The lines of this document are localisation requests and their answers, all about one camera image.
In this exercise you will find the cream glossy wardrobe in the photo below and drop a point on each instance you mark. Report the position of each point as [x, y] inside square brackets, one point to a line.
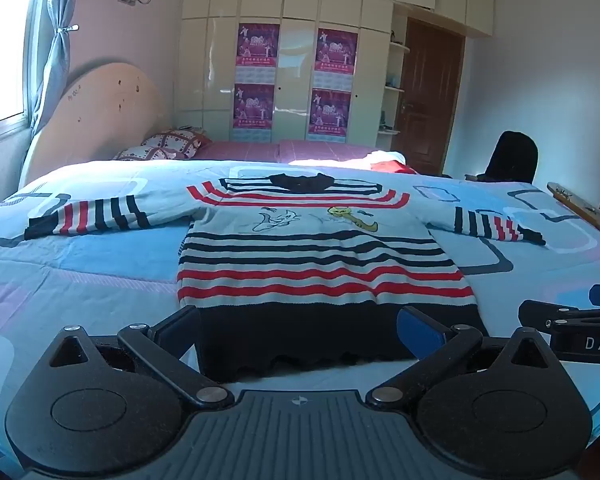
[295, 0]

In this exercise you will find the black chair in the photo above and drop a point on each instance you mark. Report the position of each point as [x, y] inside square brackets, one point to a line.
[510, 157]

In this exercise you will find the purple wall poster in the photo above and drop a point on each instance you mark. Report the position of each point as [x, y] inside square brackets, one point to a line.
[257, 45]
[253, 110]
[330, 115]
[336, 52]

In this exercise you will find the heart print pillow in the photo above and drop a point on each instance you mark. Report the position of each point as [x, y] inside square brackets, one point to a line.
[180, 141]
[140, 153]

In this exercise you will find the carved wooden furniture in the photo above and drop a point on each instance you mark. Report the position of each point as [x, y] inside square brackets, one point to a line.
[575, 202]

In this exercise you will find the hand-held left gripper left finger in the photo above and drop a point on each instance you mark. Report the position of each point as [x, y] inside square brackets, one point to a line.
[180, 331]

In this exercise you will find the white corner shelf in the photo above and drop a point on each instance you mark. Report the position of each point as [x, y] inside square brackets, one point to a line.
[395, 89]

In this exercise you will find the window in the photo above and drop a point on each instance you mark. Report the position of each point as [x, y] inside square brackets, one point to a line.
[5, 50]

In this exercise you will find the blue patterned blanket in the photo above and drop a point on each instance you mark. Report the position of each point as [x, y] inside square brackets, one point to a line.
[105, 270]

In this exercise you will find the striped knit sweater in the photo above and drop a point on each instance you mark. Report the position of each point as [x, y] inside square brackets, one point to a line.
[320, 260]

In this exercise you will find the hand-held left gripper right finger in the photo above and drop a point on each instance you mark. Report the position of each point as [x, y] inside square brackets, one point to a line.
[420, 332]

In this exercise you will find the blue curtain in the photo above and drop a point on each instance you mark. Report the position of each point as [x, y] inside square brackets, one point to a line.
[55, 70]

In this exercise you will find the red cloth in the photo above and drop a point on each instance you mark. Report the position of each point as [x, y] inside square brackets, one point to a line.
[392, 166]

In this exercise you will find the brown wooden door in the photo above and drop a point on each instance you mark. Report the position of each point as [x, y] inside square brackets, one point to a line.
[430, 110]

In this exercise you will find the metal curtain holdback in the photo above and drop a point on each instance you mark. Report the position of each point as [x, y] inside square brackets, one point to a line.
[70, 28]

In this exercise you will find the white cloth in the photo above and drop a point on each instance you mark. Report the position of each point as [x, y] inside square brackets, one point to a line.
[380, 156]

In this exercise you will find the wooden stool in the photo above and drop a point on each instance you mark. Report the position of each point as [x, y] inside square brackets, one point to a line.
[475, 177]

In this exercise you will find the cream rounded headboard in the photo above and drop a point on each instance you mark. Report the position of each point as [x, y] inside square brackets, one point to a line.
[100, 120]

